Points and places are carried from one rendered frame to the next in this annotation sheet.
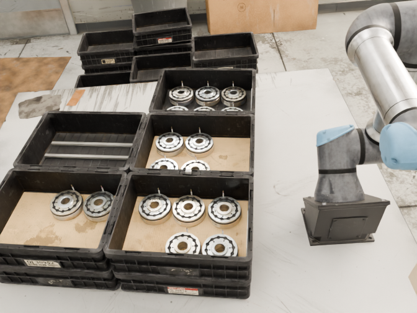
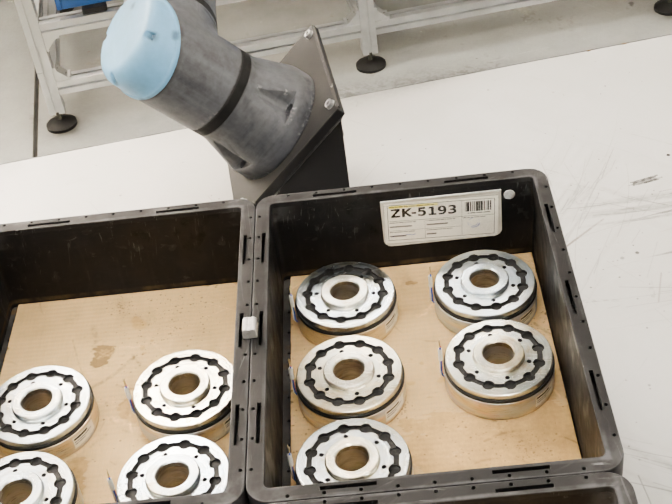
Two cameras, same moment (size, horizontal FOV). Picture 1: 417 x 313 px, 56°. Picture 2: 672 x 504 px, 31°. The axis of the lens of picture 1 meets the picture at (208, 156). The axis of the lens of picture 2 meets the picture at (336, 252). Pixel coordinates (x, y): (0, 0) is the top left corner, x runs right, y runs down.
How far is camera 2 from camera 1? 1.21 m
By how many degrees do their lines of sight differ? 66
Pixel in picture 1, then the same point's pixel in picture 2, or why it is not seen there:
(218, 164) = (134, 361)
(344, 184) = (276, 69)
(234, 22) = not seen: outside the picture
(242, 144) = (45, 318)
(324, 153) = (199, 64)
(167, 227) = (416, 438)
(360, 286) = (452, 167)
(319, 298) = not seen: hidden behind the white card
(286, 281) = not seen: hidden behind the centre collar
